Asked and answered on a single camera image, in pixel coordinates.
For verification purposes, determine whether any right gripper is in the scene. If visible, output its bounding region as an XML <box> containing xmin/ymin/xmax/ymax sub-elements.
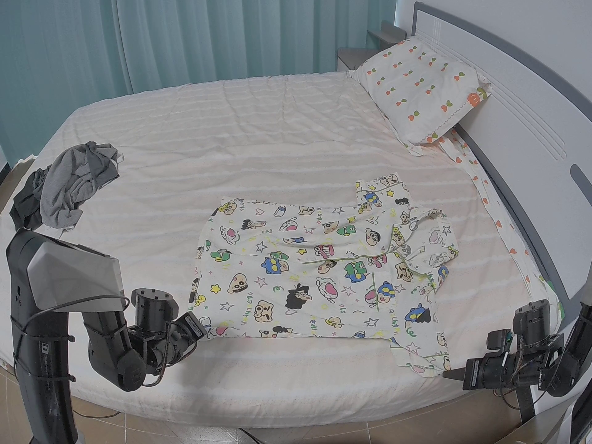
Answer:
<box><xmin>464</xmin><ymin>354</ymin><xmax>512</xmax><ymax>389</ymax></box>

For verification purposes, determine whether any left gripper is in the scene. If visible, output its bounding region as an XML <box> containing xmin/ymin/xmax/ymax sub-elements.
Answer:
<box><xmin>159</xmin><ymin>312</ymin><xmax>207</xmax><ymax>364</ymax></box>

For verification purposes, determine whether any white printed pyjama top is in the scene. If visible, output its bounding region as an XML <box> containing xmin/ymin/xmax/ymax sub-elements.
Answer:
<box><xmin>187</xmin><ymin>172</ymin><xmax>461</xmax><ymax>378</ymax></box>

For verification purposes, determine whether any grey garment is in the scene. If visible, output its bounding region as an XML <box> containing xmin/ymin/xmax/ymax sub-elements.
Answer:
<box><xmin>39</xmin><ymin>142</ymin><xmax>125</xmax><ymax>229</ymax></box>

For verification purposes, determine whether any black garment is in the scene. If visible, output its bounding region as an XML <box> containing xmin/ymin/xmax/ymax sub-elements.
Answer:
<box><xmin>10</xmin><ymin>168</ymin><xmax>51</xmax><ymax>231</ymax></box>

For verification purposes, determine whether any bed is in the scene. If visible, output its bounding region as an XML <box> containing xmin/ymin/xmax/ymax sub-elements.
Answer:
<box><xmin>0</xmin><ymin>2</ymin><xmax>592</xmax><ymax>429</ymax></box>

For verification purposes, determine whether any white printed pillow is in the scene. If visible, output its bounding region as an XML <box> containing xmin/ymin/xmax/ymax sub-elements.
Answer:
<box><xmin>352</xmin><ymin>36</ymin><xmax>492</xmax><ymax>157</ymax></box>

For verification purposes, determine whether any blue-green curtain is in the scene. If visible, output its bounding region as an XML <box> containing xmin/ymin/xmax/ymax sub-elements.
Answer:
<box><xmin>0</xmin><ymin>0</ymin><xmax>399</xmax><ymax>165</ymax></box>

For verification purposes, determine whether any grey bedside table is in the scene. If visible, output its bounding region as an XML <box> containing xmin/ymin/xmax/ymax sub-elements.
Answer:
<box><xmin>337</xmin><ymin>20</ymin><xmax>407</xmax><ymax>71</ymax></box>

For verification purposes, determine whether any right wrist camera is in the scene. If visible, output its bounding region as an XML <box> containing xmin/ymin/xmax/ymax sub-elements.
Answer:
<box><xmin>487</xmin><ymin>330</ymin><xmax>513</xmax><ymax>356</ymax></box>

